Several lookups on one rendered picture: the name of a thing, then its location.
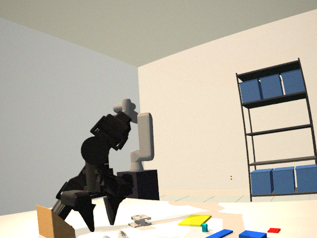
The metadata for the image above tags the blue flat bar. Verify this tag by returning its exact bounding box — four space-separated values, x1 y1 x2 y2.
206 229 233 238

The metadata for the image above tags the teal cylinder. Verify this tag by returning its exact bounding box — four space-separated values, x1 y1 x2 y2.
202 223 208 232

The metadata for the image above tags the red flat plate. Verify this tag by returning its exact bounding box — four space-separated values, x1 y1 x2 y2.
267 228 281 233

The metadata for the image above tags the blue flat block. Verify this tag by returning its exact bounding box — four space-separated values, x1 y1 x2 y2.
239 230 267 238

